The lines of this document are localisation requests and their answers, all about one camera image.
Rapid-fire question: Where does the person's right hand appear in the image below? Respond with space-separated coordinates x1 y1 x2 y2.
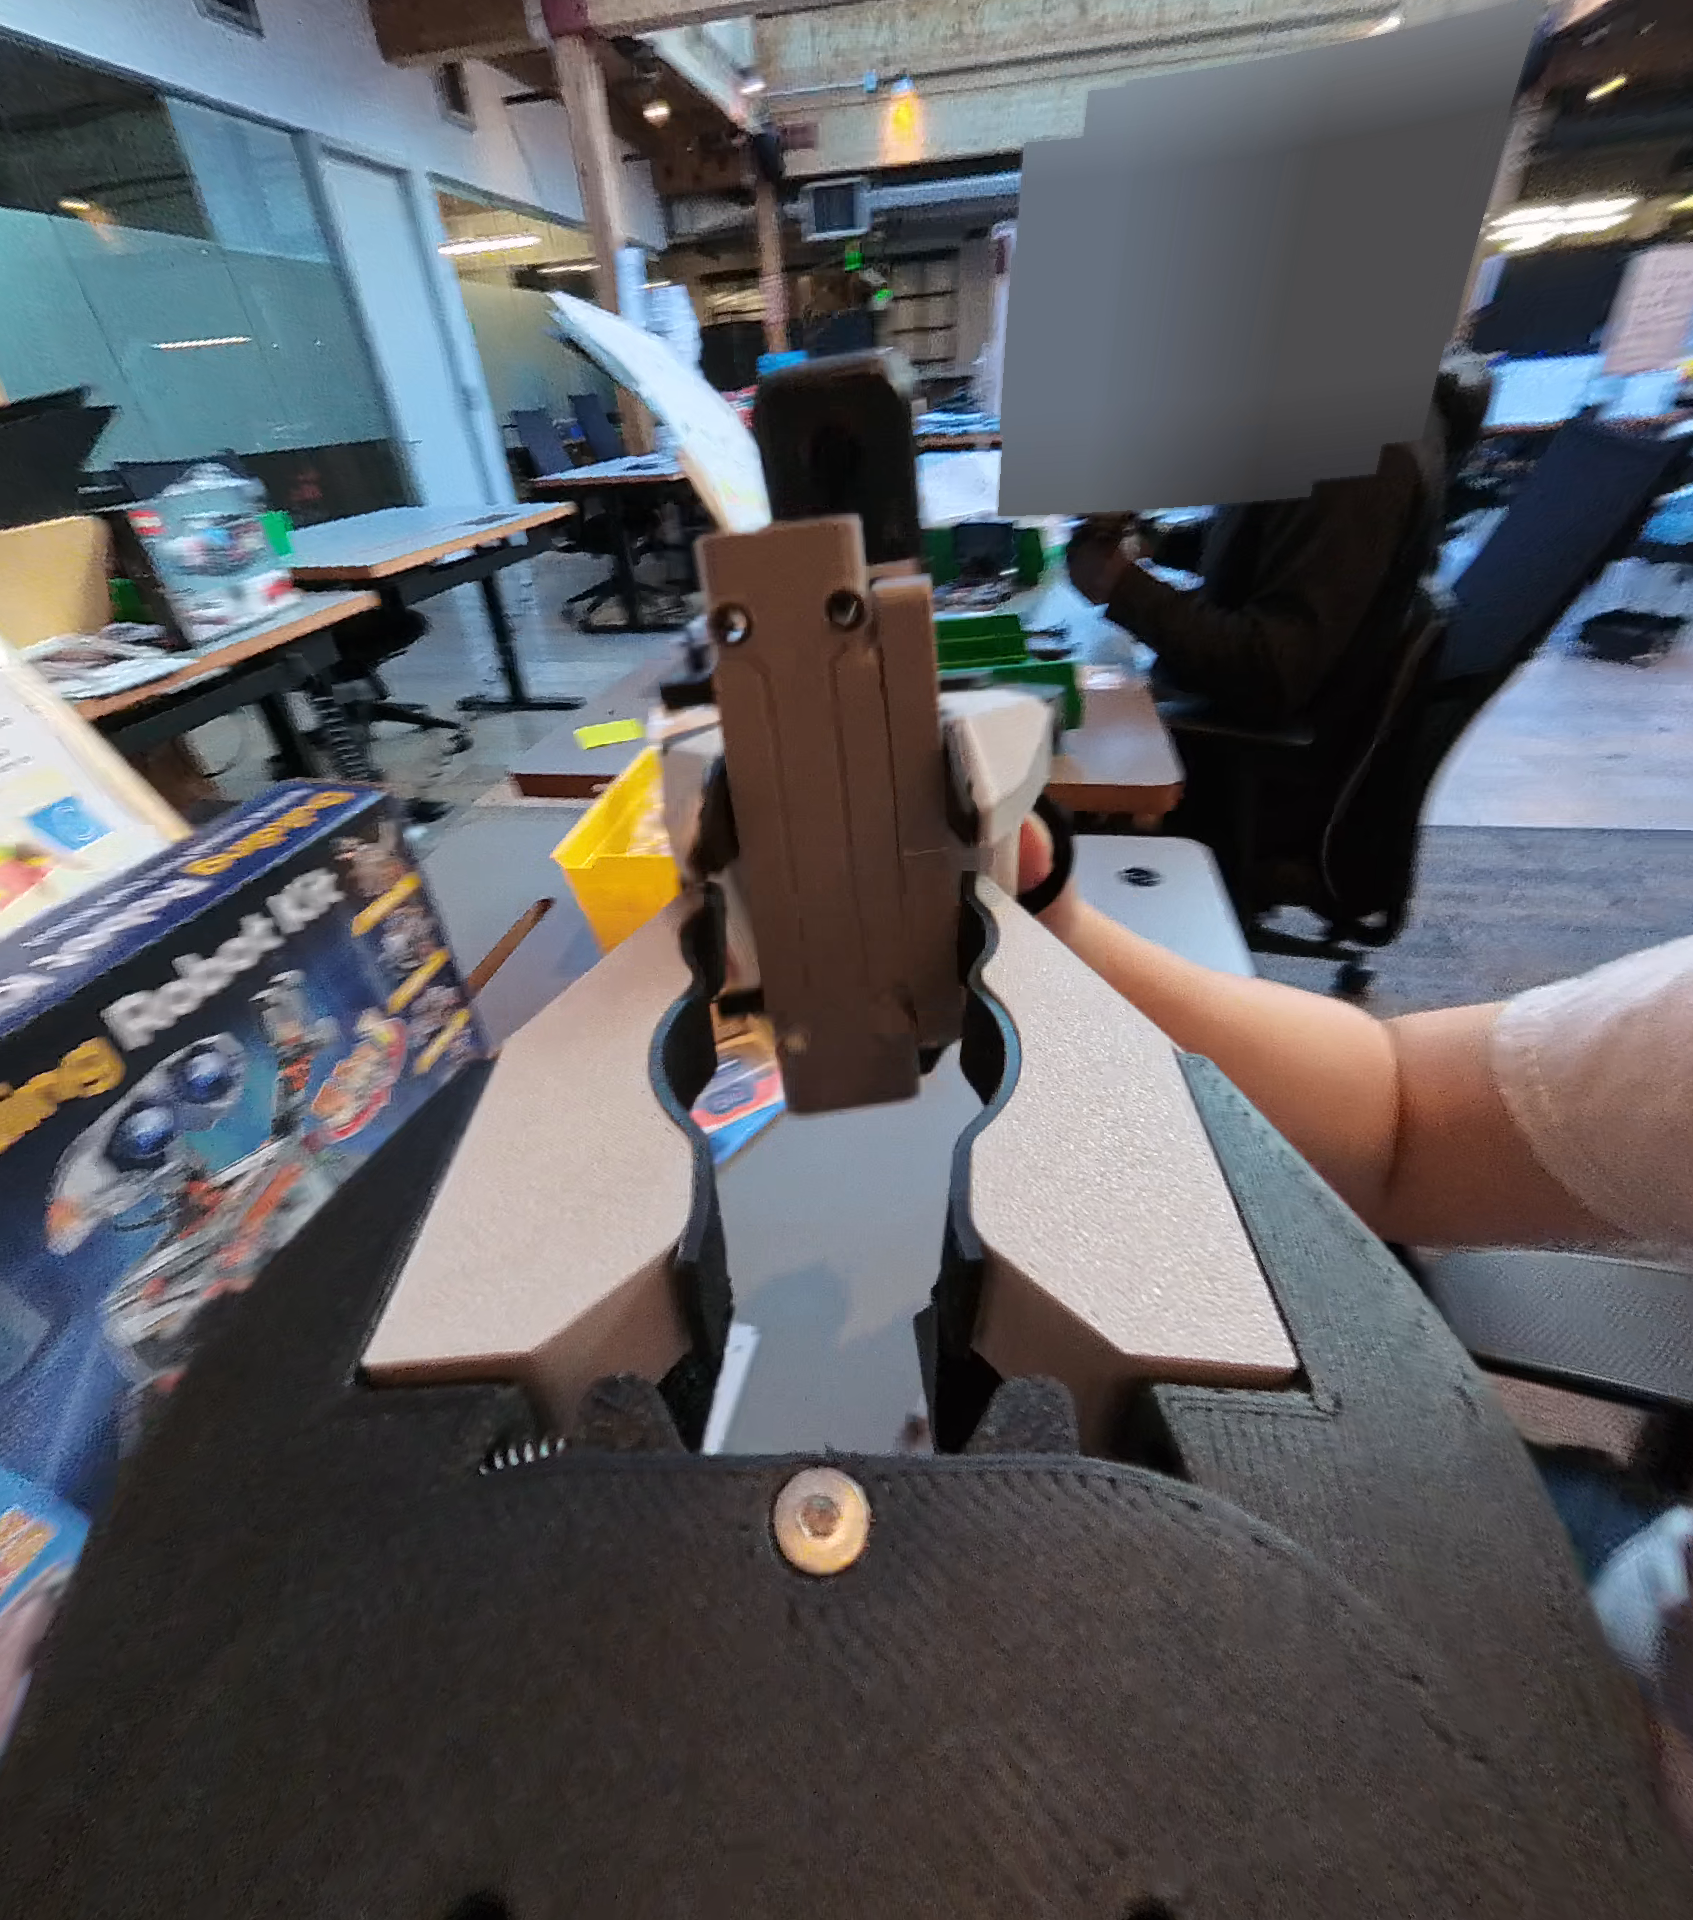
1015 816 1167 1040

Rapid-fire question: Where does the toy car set box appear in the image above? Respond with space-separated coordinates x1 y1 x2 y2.
131 462 297 649

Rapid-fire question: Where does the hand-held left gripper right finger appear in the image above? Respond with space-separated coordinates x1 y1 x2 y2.
914 873 1305 1454

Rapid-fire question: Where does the green plastic bin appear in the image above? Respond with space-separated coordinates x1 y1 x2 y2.
930 612 1085 731

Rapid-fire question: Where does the person's pale t-shirt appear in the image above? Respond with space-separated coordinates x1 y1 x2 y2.
1491 904 1693 1895

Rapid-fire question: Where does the black office chair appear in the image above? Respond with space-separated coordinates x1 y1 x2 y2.
1438 411 1693 710
1243 584 1455 996

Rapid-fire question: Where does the white curved poster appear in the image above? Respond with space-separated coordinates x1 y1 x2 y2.
547 291 777 535

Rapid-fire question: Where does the person's right forearm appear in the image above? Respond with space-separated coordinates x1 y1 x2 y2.
1153 930 1518 1249

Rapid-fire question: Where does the wooden stick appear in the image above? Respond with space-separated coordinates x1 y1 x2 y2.
469 896 556 996

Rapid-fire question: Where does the dark blue robot kit box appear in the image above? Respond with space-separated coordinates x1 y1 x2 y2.
0 779 490 1518

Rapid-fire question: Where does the grey desk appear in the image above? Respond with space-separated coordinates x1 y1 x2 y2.
419 810 1257 1458

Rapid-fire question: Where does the brown cardboard box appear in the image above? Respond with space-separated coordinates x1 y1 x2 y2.
0 513 117 649

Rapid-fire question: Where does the white instruction booklet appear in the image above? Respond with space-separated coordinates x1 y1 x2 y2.
702 1319 763 1454

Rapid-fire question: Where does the yellow plastic bin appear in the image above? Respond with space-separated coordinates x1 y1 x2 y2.
551 743 686 956

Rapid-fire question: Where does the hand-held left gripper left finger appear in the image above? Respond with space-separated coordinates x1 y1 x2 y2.
361 876 740 1454

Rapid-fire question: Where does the paper sign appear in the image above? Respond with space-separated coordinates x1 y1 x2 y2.
1603 240 1693 379

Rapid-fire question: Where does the black board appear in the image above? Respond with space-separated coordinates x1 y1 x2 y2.
0 385 122 516

